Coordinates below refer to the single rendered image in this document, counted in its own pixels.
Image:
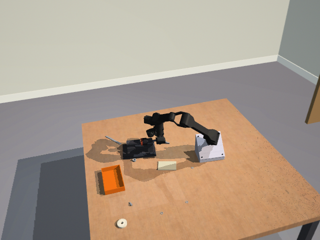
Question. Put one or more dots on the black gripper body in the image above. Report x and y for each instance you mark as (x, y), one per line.
(160, 136)

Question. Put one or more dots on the orange open tray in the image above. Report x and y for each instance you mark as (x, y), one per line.
(112, 179)

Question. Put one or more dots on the white ring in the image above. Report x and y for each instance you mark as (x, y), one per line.
(124, 221)

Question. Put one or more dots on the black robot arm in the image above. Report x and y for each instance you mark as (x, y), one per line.
(187, 121)

